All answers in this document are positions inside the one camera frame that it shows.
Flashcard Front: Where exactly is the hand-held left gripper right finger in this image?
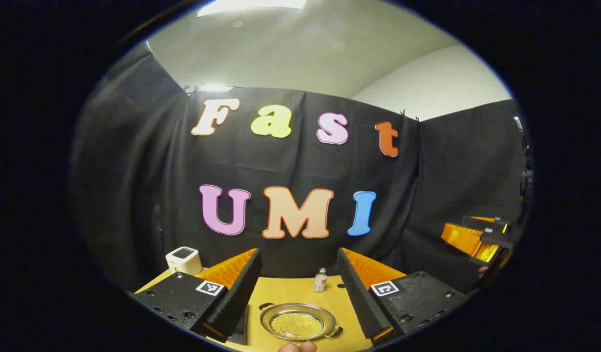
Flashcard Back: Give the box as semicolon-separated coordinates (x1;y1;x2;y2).
336;247;468;346

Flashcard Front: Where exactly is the white boxy appliance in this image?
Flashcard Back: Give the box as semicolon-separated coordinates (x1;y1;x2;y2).
165;246;203;276

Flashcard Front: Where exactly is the steel pot with black handles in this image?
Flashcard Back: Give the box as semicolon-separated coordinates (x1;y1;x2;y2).
258;302;343;342

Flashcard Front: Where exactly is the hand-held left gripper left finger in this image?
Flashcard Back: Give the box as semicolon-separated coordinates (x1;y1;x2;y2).
133;248;263;344

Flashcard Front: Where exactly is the pile of yellow beans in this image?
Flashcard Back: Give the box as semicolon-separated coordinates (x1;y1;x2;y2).
270;313;324;340

